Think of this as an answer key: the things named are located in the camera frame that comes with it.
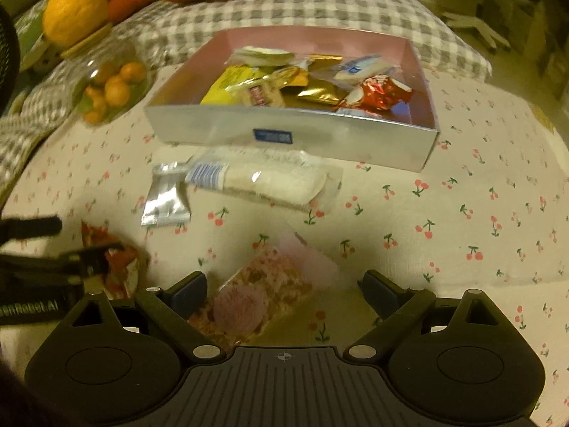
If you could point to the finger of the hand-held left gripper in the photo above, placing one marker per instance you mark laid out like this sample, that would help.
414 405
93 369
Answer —
53 267
31 229

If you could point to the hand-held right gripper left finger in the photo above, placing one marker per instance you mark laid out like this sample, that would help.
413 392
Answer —
191 293

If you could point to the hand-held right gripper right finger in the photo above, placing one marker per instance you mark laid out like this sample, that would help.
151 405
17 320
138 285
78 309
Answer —
378 293

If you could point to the red snack packet white print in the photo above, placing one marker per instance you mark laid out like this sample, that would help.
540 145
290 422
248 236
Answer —
124 271

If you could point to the pink rice crisp packet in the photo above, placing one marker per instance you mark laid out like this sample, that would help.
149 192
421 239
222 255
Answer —
266 280

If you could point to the silver box pink inside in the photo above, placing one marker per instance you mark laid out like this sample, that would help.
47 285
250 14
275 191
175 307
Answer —
213 126

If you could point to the yellow green snack packet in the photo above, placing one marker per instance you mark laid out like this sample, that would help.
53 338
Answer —
226 86

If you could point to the silver snack packet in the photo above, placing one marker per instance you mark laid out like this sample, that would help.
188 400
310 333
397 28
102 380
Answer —
164 200

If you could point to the cherry print bed sheet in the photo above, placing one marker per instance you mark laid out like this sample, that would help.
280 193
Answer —
444 209

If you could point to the long white snack packet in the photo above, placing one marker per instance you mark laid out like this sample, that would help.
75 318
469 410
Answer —
266 182

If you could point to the glass jar of kumquats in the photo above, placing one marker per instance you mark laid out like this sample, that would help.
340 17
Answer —
115 84

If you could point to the black round fan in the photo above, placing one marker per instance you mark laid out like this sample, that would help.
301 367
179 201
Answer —
8 53

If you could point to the green white patterned cloth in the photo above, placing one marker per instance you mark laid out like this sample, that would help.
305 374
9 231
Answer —
26 31

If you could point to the red snack packet white circles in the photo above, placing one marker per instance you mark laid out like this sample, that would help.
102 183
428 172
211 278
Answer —
378 93

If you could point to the gold snack packet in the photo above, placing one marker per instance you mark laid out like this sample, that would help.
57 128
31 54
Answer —
320 93

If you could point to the red label snack packet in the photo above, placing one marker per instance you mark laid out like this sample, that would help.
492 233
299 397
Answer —
262 95

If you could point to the large orange fruit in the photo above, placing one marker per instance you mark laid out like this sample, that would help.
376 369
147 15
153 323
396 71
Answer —
75 13

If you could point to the white snack packet blue label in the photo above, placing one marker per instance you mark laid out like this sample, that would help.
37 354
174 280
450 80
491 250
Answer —
360 69

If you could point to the yellow woven label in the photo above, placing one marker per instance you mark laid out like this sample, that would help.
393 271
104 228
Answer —
542 118

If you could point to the white office chair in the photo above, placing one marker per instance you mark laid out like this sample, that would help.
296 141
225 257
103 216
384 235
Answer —
475 26

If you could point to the grey checked blanket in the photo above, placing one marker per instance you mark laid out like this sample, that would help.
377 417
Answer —
289 11

